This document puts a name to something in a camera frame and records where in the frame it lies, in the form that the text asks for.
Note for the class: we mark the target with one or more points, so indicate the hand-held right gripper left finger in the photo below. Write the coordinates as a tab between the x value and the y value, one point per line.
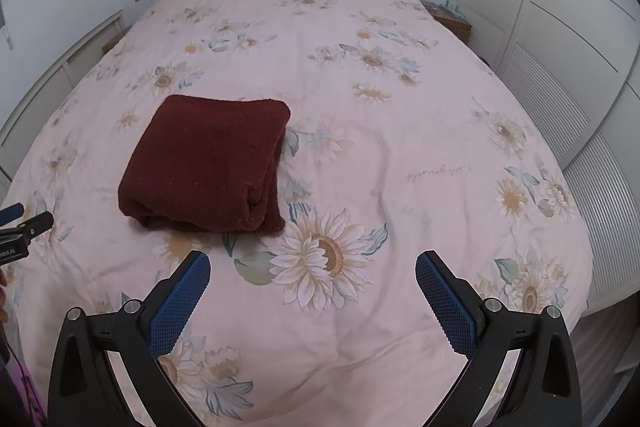
180	302

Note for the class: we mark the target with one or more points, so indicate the teal items on nightstand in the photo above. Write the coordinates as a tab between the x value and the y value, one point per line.
450	9

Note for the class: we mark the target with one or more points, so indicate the purple cloth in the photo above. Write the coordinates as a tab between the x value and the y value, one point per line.
27	392

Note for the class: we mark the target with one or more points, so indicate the dark red knit sweater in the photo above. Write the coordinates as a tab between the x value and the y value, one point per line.
200	157

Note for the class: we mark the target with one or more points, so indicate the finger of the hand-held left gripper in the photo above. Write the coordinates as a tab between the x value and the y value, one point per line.
11	213
30	224

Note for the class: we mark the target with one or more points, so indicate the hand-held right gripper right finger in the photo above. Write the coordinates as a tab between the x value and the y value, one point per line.
447	302

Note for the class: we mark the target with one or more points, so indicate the white wardrobe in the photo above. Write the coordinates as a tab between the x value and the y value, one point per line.
565	17

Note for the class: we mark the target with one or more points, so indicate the pink floral blanket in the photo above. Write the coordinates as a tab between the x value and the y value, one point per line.
375	132

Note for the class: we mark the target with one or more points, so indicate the wooden nightstand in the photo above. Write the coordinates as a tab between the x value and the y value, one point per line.
455	24

